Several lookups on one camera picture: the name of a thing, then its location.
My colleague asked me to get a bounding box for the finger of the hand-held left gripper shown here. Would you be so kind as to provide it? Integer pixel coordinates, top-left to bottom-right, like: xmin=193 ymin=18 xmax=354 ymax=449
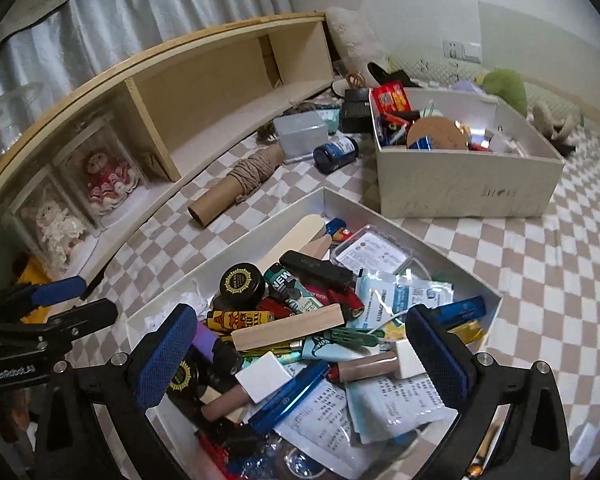
xmin=0 ymin=299 xmax=118 ymax=358
xmin=0 ymin=276 xmax=88 ymax=313

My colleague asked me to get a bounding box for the green printed tube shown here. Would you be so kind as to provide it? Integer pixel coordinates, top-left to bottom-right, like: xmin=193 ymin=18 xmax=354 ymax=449
xmin=264 ymin=262 xmax=336 ymax=313

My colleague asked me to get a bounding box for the display box with white doll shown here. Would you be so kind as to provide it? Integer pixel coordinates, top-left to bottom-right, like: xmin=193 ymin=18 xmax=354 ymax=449
xmin=7 ymin=167 xmax=101 ymax=281

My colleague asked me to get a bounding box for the beige twine bundle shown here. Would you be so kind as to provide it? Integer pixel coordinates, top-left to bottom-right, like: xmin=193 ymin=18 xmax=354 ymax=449
xmin=227 ymin=152 xmax=283 ymax=203

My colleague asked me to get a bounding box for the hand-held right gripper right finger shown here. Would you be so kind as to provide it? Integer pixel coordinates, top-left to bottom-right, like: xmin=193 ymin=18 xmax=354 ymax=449
xmin=405 ymin=304 xmax=573 ymax=480

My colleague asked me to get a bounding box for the display box with red doll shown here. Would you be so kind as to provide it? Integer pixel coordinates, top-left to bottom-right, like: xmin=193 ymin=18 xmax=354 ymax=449
xmin=55 ymin=117 xmax=148 ymax=231

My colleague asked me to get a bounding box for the pink wooden cylinder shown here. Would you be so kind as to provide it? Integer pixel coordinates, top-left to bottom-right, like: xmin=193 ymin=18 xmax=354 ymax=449
xmin=337 ymin=351 xmax=398 ymax=383
xmin=200 ymin=385 xmax=253 ymax=423

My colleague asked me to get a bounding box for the translucent plastic box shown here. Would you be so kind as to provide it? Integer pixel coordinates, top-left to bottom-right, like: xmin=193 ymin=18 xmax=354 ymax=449
xmin=272 ymin=110 xmax=329 ymax=157

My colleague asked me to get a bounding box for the black pouch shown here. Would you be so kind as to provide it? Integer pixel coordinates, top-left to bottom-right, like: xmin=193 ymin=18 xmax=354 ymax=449
xmin=340 ymin=88 xmax=373 ymax=134

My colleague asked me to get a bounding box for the dark blue bottle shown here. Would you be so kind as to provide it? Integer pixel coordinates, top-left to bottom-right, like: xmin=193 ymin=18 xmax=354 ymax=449
xmin=313 ymin=135 xmax=360 ymax=175

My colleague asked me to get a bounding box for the pale wooden block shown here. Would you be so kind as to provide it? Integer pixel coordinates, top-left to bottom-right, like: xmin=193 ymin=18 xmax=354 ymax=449
xmin=230 ymin=304 xmax=346 ymax=352

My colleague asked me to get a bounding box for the white printed paper packet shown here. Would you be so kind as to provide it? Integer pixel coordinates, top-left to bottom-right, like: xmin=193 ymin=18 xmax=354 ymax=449
xmin=345 ymin=375 xmax=458 ymax=443

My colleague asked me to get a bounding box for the white eraser block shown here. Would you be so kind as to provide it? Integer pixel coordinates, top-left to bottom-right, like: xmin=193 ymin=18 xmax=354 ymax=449
xmin=235 ymin=351 xmax=291 ymax=403

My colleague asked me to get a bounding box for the pale flat wooden stick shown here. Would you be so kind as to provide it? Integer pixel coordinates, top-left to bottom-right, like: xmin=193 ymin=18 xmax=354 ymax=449
xmin=257 ymin=214 xmax=326 ymax=281

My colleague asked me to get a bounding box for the green plush toy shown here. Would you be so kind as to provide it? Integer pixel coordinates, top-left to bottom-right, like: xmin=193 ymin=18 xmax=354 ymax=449
xmin=481 ymin=68 xmax=528 ymax=113

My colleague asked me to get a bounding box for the purple lighter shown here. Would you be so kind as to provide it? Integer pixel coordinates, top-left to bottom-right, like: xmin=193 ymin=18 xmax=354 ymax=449
xmin=195 ymin=320 xmax=217 ymax=361

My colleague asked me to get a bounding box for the face mask packet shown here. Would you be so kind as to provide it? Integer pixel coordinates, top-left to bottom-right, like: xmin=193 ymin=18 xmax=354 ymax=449
xmin=352 ymin=270 xmax=453 ymax=331

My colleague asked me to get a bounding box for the long black lighter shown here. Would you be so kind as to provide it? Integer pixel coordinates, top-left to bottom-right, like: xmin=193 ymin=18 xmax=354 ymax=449
xmin=280 ymin=250 xmax=353 ymax=287

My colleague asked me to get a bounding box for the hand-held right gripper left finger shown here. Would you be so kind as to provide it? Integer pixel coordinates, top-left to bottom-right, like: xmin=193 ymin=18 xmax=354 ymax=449
xmin=32 ymin=304 xmax=201 ymax=480

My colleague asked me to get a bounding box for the clear plastic case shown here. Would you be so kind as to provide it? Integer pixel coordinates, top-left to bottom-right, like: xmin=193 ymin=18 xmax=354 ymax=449
xmin=330 ymin=225 xmax=413 ymax=276

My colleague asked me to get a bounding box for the checked bed sheet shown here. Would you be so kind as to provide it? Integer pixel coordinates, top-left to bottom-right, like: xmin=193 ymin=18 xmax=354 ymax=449
xmin=65 ymin=77 xmax=600 ymax=461

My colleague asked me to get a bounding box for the black jar with gold label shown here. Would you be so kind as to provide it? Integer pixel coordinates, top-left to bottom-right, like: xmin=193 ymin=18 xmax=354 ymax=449
xmin=166 ymin=360 xmax=201 ymax=402
xmin=212 ymin=262 xmax=267 ymax=311

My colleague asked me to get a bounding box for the white headboard panel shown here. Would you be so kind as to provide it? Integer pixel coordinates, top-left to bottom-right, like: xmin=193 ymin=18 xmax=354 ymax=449
xmin=477 ymin=1 xmax=600 ymax=111

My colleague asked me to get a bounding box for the white fluffy plush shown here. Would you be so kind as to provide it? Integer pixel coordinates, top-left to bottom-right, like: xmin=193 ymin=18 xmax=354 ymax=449
xmin=325 ymin=6 xmax=391 ymax=81

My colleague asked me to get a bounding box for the wall socket plate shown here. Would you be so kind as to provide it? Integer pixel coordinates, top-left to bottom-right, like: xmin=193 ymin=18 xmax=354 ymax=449
xmin=442 ymin=40 xmax=482 ymax=63

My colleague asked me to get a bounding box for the beige plush toy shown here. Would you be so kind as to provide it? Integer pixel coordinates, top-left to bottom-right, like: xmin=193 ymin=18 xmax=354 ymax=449
xmin=531 ymin=101 xmax=578 ymax=150

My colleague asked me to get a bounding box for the deep white storage box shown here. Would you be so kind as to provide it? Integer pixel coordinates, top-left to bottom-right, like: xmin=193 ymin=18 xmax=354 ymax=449
xmin=369 ymin=86 xmax=566 ymax=219

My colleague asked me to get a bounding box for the brown flat wooden stick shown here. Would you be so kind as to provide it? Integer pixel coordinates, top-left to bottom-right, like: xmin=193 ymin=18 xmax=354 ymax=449
xmin=300 ymin=237 xmax=333 ymax=262

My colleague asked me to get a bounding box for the grey curtain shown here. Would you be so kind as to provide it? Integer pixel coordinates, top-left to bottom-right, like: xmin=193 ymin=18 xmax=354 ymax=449
xmin=0 ymin=0 xmax=301 ymax=176

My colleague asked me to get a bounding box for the yellow packet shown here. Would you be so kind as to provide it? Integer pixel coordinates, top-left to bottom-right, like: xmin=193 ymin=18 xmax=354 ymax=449
xmin=17 ymin=257 xmax=56 ymax=322

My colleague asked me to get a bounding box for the black cloth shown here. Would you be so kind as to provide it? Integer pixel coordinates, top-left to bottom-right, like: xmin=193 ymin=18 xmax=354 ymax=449
xmin=367 ymin=62 xmax=421 ymax=88

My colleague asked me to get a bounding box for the cardboard tube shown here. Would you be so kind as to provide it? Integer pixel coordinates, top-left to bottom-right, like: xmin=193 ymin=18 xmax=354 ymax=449
xmin=187 ymin=145 xmax=286 ymax=226

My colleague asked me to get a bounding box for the small white block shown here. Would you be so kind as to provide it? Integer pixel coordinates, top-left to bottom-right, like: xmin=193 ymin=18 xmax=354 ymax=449
xmin=395 ymin=340 xmax=428 ymax=380

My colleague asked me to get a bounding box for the red snack packet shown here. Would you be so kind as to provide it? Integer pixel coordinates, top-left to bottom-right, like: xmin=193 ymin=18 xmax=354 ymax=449
xmin=370 ymin=85 xmax=412 ymax=116

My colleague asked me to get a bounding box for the shiny blue pen case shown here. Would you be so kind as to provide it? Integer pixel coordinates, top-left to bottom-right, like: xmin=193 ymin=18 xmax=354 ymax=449
xmin=247 ymin=360 xmax=331 ymax=436

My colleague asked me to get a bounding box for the shallow white cardboard tray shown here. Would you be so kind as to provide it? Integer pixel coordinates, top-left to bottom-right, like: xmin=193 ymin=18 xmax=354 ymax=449
xmin=125 ymin=186 xmax=503 ymax=480

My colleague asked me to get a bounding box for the long wooden shelf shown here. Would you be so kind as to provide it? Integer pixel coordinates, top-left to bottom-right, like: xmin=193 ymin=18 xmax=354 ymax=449
xmin=0 ymin=12 xmax=337 ymax=291

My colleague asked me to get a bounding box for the red lighter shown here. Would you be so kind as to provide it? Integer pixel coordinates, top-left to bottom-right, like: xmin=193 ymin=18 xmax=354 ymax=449
xmin=325 ymin=287 xmax=366 ymax=318

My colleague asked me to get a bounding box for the yellow printed lighter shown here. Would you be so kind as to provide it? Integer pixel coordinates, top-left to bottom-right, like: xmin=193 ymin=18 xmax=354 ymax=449
xmin=207 ymin=310 xmax=276 ymax=332

